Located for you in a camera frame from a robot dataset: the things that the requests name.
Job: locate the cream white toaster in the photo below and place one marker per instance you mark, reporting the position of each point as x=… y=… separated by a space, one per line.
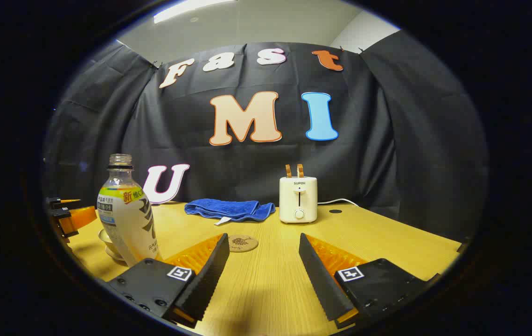
x=297 y=198

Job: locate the white teacup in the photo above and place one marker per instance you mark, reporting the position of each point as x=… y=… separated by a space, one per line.
x=107 y=242

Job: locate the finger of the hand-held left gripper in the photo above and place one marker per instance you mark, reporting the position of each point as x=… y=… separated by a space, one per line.
x=81 y=218
x=58 y=202

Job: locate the blue folded towel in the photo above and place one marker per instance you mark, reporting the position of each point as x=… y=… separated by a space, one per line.
x=228 y=208

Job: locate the round brown coaster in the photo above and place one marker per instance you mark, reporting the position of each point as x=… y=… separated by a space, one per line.
x=242 y=243

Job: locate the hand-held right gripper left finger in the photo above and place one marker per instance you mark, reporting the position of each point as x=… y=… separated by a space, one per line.
x=210 y=275

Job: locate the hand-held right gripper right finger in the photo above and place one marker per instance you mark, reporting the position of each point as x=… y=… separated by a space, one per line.
x=319 y=280

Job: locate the black backdrop cloth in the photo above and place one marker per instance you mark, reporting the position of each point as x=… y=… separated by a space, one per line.
x=256 y=154

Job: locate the clear water bottle white label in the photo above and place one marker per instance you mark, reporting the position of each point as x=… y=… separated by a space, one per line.
x=126 y=219

